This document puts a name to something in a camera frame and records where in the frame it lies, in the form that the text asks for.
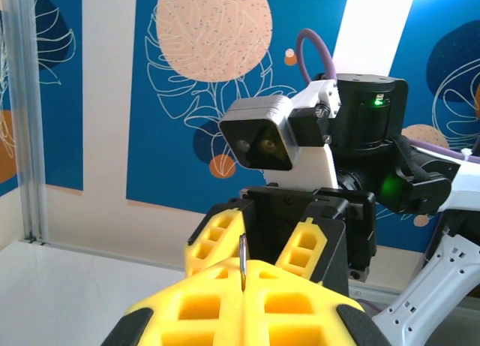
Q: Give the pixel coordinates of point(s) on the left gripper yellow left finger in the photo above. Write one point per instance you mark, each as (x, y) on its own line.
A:
(168, 323)

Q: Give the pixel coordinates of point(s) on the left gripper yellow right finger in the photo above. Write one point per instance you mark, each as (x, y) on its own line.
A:
(318, 323)

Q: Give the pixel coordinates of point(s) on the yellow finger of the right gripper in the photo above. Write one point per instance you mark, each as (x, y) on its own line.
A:
(213, 244)
(315, 256)

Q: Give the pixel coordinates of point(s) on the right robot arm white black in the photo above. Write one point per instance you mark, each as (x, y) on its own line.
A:
(431, 286)

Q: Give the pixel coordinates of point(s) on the blue floral wall panel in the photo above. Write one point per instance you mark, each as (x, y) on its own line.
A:
(142, 154)
(431, 23)
(3, 61)
(63, 98)

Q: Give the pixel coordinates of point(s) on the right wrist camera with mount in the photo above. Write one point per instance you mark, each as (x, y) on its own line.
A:
(258, 136)

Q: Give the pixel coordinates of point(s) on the aluminium corner post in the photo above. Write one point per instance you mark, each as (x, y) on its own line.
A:
(28, 136)

